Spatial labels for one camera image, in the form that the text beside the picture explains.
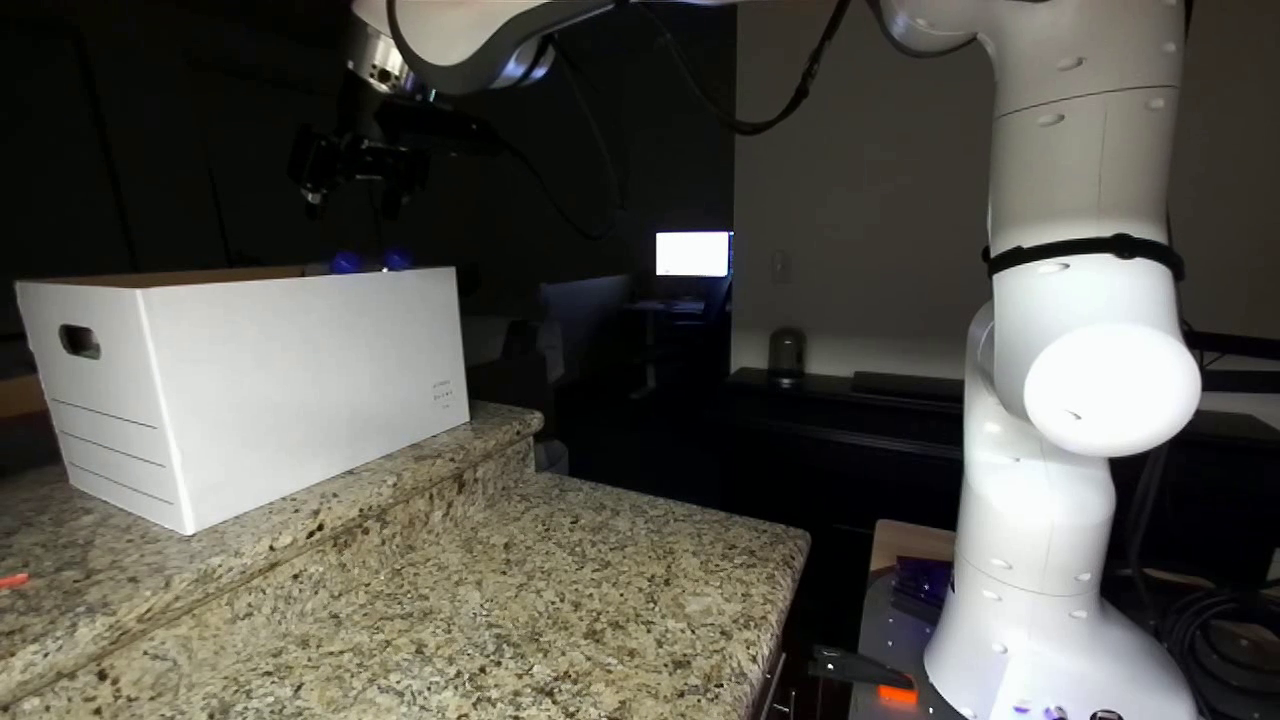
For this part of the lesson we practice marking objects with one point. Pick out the small gray device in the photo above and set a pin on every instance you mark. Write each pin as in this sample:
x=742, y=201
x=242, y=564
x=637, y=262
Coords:
x=787, y=356

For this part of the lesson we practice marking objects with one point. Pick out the lit computer monitor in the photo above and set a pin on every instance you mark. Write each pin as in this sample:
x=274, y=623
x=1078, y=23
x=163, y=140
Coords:
x=694, y=253

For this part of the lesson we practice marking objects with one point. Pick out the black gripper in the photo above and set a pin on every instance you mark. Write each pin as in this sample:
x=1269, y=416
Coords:
x=363, y=144

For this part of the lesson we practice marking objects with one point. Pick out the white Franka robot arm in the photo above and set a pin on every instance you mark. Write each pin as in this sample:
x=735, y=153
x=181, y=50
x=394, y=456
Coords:
x=1083, y=173

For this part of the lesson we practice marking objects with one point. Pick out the orange black clamp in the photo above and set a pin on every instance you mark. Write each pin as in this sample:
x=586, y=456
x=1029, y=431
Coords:
x=896, y=696

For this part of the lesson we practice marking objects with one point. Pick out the dark low desk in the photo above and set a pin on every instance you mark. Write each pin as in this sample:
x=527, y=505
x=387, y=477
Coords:
x=853, y=440

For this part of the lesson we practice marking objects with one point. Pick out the white storage box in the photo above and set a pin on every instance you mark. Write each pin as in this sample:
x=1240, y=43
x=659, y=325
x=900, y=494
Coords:
x=293, y=387

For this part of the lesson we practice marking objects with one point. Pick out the gray robot base plate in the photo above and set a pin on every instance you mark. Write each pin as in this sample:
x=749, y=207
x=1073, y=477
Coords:
x=900, y=625

